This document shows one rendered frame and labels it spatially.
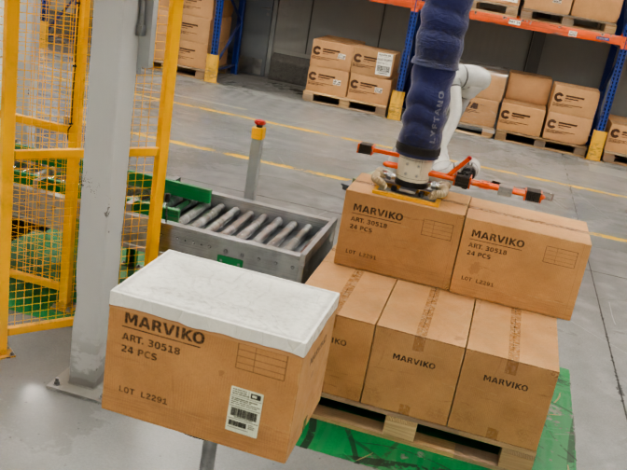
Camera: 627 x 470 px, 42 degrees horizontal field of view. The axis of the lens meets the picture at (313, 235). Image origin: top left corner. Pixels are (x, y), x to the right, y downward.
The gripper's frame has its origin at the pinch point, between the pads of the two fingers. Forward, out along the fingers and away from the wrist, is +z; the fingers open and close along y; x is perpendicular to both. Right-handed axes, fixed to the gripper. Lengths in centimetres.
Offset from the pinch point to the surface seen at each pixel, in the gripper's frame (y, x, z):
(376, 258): 45, 34, 18
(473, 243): 25.8, -11.1, 18.1
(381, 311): 54, 22, 62
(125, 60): -43, 137, 104
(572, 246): 16, -56, 17
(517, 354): 54, -40, 71
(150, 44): -49, 133, 93
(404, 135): -17.5, 33.5, 8.5
